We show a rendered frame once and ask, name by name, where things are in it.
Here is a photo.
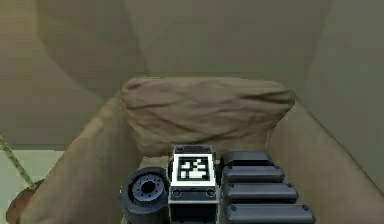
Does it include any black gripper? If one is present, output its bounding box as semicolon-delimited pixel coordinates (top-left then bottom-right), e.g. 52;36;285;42
120;166;172;224

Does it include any brown armchair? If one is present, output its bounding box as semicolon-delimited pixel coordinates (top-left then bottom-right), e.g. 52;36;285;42
19;76;384;224

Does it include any brown round pot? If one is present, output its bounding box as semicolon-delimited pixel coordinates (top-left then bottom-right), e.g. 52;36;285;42
5;179;46;224

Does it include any thin green plant stem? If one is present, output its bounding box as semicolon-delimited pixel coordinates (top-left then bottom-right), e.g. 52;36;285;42
0;133;37;190

